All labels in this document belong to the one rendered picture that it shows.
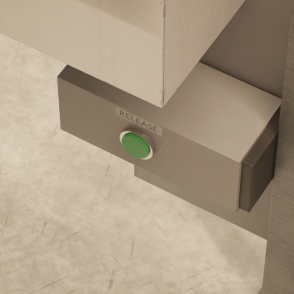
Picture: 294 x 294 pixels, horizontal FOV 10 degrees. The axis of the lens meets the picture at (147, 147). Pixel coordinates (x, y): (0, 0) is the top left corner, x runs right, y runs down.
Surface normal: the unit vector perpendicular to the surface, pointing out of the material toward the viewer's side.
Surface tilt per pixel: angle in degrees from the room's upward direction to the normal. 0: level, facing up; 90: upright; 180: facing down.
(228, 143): 0
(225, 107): 0
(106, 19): 90
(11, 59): 0
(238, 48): 90
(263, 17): 90
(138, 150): 90
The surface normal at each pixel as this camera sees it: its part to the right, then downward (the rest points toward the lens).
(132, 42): -0.51, 0.68
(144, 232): 0.00, -0.62
